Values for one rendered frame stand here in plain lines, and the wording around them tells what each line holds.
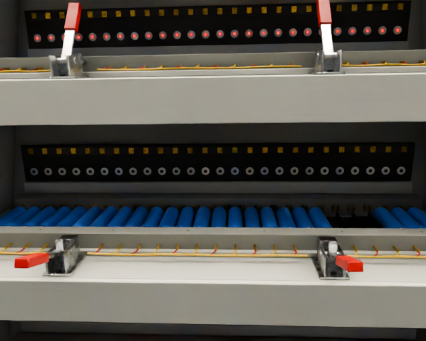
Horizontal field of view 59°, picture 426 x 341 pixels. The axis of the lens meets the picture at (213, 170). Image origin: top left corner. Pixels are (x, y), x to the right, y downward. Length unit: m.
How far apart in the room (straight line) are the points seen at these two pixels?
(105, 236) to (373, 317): 0.28
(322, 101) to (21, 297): 0.35
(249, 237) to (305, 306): 0.09
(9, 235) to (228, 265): 0.24
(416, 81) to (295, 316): 0.25
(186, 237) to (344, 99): 0.21
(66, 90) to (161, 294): 0.22
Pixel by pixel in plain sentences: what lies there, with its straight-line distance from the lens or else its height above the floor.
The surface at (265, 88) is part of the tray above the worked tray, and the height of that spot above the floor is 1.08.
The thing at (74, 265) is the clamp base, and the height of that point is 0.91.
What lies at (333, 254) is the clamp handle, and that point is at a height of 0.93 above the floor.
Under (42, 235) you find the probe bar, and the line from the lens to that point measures 0.46.
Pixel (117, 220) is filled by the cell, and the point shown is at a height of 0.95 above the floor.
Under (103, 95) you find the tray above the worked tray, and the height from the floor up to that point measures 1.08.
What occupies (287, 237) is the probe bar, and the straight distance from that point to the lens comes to 0.41.
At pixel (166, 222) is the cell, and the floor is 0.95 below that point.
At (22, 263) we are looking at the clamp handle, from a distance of 0.35.
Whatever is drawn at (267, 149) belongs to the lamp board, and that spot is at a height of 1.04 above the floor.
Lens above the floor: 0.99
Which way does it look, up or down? 3 degrees up
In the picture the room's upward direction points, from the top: straight up
